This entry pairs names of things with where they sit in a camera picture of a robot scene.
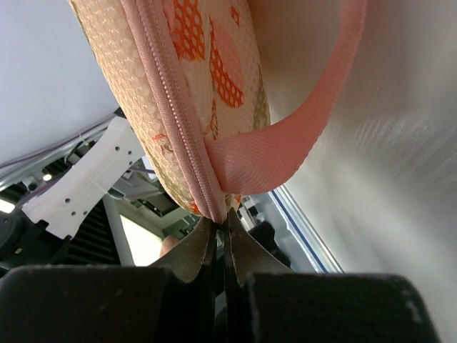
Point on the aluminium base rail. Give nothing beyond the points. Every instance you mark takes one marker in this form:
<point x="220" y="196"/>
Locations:
<point x="316" y="251"/>

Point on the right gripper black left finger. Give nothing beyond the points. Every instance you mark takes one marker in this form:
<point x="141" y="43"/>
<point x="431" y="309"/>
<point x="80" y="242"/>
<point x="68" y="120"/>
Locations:
<point x="186" y="259"/>

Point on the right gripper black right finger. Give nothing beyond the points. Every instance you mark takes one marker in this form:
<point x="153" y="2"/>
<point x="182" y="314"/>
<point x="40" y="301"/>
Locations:
<point x="245" y="255"/>

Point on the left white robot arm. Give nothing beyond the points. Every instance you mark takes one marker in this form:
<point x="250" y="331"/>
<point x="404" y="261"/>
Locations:
<point x="40" y="231"/>

